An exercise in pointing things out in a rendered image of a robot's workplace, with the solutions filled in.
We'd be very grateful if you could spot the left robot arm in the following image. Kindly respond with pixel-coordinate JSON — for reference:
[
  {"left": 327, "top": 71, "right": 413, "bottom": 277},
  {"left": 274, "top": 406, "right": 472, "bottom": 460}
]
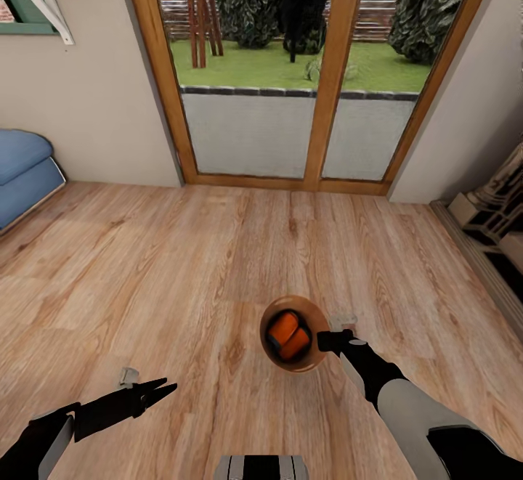
[{"left": 0, "top": 367, "right": 177, "bottom": 480}]

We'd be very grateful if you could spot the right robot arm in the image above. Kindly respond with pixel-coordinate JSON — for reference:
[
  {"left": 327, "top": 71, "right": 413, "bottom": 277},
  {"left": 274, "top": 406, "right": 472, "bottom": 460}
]
[{"left": 317, "top": 314, "right": 523, "bottom": 480}]

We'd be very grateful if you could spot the robot trunk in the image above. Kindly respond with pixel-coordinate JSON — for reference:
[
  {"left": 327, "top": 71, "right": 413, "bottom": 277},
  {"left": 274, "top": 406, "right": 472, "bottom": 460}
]
[{"left": 214, "top": 455, "right": 309, "bottom": 480}]

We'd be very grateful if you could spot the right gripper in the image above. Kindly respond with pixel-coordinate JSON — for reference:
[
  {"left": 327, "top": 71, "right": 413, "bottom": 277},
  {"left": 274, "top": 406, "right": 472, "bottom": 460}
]
[{"left": 317, "top": 329, "right": 355, "bottom": 358}]

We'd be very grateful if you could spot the trash can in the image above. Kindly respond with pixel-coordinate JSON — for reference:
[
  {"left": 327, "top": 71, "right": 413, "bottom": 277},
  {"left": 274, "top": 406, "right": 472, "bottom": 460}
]
[{"left": 259, "top": 295, "right": 330, "bottom": 373}]

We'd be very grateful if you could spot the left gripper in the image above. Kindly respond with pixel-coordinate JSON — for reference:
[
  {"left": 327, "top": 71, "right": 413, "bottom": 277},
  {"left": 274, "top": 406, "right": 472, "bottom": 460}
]
[{"left": 97, "top": 378, "right": 177, "bottom": 431}]

